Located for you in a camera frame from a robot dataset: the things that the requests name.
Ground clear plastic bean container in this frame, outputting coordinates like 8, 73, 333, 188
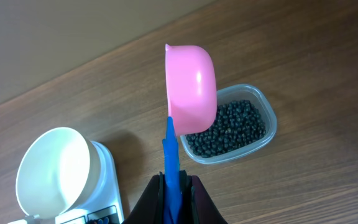
180, 84, 277, 164

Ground pink scoop blue handle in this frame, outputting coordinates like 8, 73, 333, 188
162, 44, 217, 223

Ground white round bowl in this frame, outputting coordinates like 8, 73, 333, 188
16, 127, 101, 219

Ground white digital kitchen scale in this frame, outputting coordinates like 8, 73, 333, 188
20, 141, 124, 223

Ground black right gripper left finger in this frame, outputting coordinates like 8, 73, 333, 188
123, 173, 165, 224

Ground black beans in container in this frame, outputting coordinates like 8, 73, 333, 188
186, 100, 266, 158

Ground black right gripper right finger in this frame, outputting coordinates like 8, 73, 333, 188
178, 170, 227, 224

